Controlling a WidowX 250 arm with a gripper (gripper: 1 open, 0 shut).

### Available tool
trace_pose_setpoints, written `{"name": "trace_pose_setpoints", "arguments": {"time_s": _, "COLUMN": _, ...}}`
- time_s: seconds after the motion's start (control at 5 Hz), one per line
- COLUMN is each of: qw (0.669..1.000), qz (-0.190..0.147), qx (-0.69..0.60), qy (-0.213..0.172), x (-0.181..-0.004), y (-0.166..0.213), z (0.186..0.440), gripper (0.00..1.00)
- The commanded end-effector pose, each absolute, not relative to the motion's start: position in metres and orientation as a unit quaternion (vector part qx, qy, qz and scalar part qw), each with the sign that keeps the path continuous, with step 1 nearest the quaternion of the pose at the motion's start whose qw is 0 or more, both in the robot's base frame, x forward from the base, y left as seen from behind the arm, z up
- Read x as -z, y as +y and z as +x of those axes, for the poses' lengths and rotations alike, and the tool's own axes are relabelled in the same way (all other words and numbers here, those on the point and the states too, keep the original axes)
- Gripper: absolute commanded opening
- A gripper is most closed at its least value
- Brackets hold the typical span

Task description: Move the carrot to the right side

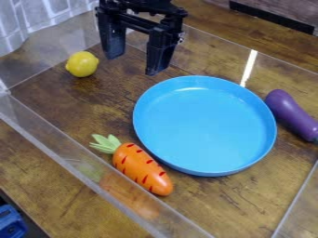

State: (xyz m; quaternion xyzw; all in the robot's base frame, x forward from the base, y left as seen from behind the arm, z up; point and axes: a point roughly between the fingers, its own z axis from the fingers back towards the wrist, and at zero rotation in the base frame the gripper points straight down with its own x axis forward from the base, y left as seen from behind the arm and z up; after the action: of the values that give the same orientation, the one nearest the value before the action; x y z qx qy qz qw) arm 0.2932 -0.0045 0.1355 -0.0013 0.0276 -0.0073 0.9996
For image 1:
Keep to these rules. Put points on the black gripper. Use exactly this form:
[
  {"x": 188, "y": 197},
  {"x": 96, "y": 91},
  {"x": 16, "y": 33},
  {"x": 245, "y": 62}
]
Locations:
[{"x": 154, "y": 17}]

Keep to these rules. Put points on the blue round plate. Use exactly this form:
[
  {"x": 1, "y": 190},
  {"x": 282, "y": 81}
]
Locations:
[{"x": 205, "y": 125}]

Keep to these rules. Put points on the orange toy carrot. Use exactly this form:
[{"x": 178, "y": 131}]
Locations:
[{"x": 134, "y": 163}]

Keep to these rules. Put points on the purple toy eggplant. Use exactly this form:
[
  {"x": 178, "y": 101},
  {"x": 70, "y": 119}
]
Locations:
[{"x": 290, "y": 115}]

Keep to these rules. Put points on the yellow toy lemon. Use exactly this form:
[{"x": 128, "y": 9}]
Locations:
[{"x": 82, "y": 64}]

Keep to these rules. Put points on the white checkered curtain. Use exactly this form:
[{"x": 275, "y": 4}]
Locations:
[{"x": 27, "y": 16}]

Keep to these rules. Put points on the blue plastic object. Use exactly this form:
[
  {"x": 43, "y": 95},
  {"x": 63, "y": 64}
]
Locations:
[{"x": 12, "y": 225}]

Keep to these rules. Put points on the clear acrylic tray wall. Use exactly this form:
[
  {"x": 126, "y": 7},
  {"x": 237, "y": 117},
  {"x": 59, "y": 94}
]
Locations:
[{"x": 64, "y": 183}]

